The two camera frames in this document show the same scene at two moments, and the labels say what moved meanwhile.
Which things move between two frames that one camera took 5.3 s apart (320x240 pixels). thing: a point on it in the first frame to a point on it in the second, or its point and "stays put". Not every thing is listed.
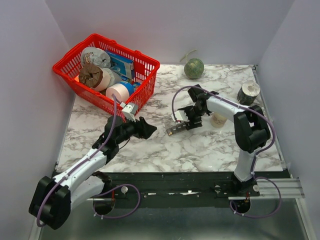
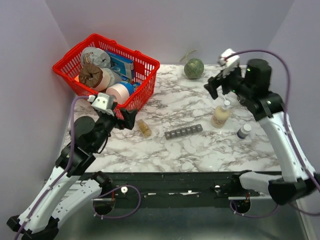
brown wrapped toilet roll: [92, 76] stays put
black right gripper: [190, 124] to [215, 81]
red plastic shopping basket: [145, 67] stays put
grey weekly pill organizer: [175, 129] to [183, 131]
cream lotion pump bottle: [217, 120] stays put
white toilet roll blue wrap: [122, 91] stays put
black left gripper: [143, 129] to [129, 121]
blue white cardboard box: [125, 66] stays put
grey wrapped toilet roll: [92, 55] stays put
